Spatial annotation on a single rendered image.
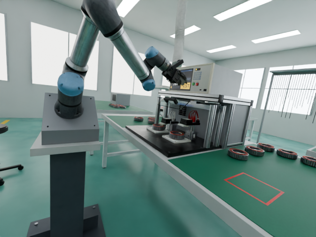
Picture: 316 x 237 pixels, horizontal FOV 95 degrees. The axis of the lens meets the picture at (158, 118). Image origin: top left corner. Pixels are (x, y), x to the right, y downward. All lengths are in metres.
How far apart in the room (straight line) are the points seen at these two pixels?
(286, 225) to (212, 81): 0.80
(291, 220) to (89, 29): 1.03
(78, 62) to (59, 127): 0.36
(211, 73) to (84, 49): 0.76
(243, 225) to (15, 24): 5.78
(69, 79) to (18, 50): 4.77
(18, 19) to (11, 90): 1.84
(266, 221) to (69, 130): 0.92
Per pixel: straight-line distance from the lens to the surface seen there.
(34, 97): 5.54
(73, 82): 0.86
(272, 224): 0.60
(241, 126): 1.29
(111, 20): 0.67
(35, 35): 5.65
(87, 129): 0.95
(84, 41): 0.86
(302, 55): 7.59
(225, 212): 0.58
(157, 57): 0.91
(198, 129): 1.25
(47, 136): 0.95
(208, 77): 1.07
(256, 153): 1.17
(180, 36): 2.69
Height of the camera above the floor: 1.07
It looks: 9 degrees down
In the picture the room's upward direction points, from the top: 7 degrees clockwise
